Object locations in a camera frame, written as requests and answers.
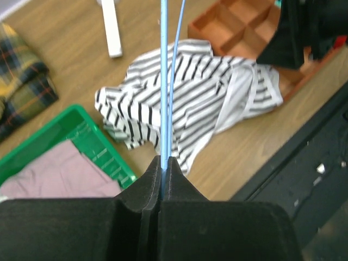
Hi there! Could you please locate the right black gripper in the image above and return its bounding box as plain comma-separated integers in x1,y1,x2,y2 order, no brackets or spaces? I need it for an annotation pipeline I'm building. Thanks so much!
256,0,347,70

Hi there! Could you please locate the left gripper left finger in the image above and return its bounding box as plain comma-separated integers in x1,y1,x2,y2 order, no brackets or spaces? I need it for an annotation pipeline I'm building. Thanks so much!
1,157,161,260

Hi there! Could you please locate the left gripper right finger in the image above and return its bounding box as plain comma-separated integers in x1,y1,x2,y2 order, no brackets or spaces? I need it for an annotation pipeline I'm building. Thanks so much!
157,157,303,260

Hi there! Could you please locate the white black striped tank top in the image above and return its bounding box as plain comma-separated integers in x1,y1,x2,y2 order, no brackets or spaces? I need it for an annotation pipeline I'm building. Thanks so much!
95,39,283,174

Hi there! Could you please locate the blue wire hanger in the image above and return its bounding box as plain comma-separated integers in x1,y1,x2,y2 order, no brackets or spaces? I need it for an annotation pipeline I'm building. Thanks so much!
160,1,172,199

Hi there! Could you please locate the brown wooden compartment box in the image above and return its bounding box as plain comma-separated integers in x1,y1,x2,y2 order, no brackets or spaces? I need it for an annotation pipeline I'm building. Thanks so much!
188,1,339,100

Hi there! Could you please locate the red cloth right compartment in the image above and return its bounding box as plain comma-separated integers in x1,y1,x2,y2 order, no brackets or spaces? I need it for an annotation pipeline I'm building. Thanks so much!
333,35,347,49

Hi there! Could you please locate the mauve pink garment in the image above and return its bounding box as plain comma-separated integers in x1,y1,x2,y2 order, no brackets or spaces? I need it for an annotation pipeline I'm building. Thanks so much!
1,140,121,199

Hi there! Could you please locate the green plastic tray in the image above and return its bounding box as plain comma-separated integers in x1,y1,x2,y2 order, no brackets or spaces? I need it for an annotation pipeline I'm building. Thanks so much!
1,104,137,189

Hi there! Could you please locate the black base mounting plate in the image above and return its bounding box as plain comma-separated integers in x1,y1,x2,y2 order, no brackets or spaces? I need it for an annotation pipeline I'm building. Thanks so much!
231,84,347,247

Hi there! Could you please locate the yellow plaid shirt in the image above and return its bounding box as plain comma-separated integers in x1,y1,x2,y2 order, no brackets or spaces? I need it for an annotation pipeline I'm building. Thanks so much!
1,22,58,141

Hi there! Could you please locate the metal clothes rack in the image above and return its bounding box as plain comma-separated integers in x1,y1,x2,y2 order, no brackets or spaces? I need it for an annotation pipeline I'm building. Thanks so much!
97,0,122,58

